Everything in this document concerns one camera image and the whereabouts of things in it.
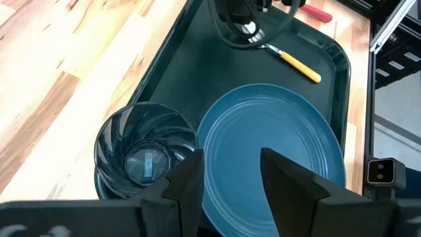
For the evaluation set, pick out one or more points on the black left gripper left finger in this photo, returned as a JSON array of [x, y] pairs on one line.
[[187, 184]]

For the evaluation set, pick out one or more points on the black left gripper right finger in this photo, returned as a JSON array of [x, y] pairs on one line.
[[286, 191]]

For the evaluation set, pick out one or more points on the blue ribbed plate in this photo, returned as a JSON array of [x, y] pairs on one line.
[[263, 131]]

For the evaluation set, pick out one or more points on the dark green plastic tray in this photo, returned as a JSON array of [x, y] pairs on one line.
[[197, 66]]

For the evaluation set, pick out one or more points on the small table-level camera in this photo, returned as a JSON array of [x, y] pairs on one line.
[[383, 171]]

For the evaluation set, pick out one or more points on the black aluminium table frame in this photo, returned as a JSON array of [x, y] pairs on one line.
[[370, 98]]

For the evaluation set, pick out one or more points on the silver aluminium rail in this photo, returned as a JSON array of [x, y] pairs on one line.
[[393, 24]]

